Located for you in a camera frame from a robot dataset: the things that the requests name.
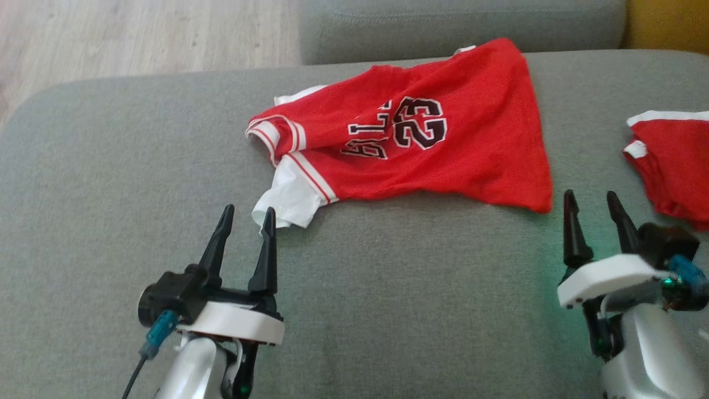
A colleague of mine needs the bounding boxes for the yellow cushion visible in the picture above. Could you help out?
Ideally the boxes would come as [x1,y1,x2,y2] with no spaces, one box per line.
[623,0,709,56]

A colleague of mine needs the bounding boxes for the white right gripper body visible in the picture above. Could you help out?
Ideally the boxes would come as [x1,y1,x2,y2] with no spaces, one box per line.
[558,254,671,309]

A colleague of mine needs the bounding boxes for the red basketball jersey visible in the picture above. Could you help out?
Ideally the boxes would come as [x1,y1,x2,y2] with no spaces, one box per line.
[245,38,553,231]

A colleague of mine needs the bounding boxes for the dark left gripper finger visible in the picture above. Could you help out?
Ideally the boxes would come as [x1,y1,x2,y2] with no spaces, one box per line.
[248,207,278,294]
[198,204,235,289]

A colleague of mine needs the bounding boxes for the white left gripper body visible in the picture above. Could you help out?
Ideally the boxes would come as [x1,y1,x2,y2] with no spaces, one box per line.
[177,288,286,347]

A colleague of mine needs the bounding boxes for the red basketball shorts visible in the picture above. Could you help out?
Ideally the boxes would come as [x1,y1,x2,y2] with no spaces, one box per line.
[623,110,709,232]

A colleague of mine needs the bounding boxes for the grey sofa seat cushion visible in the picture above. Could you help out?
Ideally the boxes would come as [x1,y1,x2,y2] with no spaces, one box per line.
[0,49,709,399]

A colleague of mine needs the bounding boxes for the left camera cable teal plug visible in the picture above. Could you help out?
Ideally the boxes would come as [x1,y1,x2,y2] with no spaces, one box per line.
[122,310,181,399]

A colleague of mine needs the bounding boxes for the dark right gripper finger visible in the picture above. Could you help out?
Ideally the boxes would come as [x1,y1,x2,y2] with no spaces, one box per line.
[607,191,641,255]
[563,190,593,269]

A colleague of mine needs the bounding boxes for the grey sofa side cushion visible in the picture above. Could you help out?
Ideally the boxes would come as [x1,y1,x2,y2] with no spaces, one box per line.
[299,0,628,66]

